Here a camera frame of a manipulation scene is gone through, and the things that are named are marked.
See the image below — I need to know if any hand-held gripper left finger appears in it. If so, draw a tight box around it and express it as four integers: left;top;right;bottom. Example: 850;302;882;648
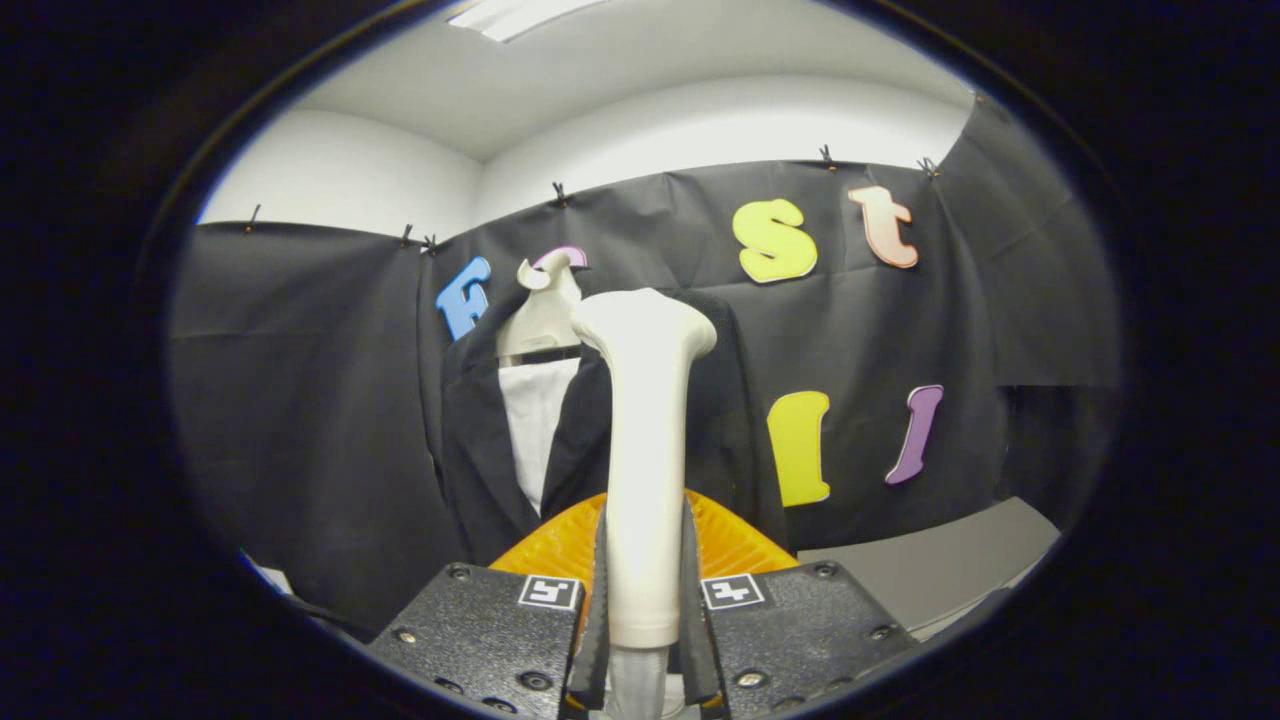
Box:
365;490;611;720

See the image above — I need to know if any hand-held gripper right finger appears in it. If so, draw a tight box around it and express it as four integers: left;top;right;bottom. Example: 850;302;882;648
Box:
683;488;922;720

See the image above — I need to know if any black suit jacket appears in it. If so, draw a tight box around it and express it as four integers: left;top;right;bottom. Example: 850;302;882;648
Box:
440;288;793;567

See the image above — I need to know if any white shirt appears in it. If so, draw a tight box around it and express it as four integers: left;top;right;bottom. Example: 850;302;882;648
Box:
497;357;582;517

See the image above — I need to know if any white garment steamer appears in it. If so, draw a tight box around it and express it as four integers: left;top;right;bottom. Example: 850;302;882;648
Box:
570;288;719;720

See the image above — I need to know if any white clothes hanger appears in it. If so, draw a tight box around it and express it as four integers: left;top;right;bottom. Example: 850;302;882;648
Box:
494;252;585;367

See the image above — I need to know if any grey cabinet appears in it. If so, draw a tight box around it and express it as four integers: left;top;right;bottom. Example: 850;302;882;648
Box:
795;496;1062;642

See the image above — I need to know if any black backdrop cloth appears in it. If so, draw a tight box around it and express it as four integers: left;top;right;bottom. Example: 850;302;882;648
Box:
168;94;1123;637

